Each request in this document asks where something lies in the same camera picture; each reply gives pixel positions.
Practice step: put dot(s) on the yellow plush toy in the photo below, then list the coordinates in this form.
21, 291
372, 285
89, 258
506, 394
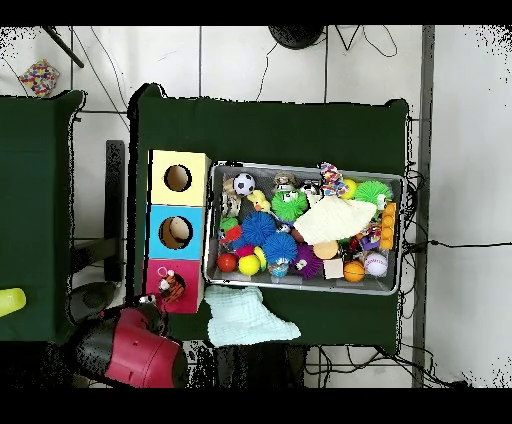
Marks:
258, 200

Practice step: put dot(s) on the cream waffle cloth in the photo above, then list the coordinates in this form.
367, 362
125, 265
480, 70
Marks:
334, 222

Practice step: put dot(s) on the orange striped plush tiger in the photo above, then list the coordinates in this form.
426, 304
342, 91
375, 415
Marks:
172, 286

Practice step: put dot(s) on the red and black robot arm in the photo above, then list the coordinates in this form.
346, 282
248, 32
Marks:
136, 352

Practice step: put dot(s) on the wooden box with three holes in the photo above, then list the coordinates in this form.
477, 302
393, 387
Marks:
194, 232

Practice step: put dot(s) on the clear mesh bin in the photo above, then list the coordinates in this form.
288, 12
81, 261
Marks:
304, 286

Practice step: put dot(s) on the large blue spiky ball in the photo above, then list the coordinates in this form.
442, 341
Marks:
258, 230

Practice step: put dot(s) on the small soccer ball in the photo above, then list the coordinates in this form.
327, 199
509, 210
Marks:
244, 184

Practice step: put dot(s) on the yellow-green ball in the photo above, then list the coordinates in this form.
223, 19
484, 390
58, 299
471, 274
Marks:
249, 265

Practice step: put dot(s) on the red ball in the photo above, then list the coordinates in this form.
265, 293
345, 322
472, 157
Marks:
226, 262

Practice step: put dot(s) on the purple spiky ball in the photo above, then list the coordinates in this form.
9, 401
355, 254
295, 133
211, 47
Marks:
306, 262

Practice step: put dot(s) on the multicoloured patterned cloth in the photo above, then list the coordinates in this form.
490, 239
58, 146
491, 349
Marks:
332, 178

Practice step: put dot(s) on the dark green tablecloth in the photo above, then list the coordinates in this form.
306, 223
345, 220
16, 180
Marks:
272, 128
36, 216

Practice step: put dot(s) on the yellow tennis ball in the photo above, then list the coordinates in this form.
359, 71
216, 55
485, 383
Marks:
350, 188

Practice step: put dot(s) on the mint green cloth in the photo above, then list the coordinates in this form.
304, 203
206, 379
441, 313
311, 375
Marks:
240, 316

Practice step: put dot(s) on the small orange basketball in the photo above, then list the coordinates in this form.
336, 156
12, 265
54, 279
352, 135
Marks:
354, 271

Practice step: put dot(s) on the white baseball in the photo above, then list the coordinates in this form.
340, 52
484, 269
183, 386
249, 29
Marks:
375, 263

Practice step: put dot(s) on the black chair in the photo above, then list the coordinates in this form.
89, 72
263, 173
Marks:
114, 208

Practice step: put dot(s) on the black round stand base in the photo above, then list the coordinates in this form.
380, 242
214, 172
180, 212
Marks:
295, 34

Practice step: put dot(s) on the black rod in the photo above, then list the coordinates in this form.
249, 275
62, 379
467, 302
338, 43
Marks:
62, 46

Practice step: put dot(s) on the multicoloured patterned object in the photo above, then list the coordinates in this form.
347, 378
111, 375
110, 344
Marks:
38, 78

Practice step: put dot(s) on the yellow cup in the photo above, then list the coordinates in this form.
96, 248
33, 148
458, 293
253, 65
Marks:
11, 302

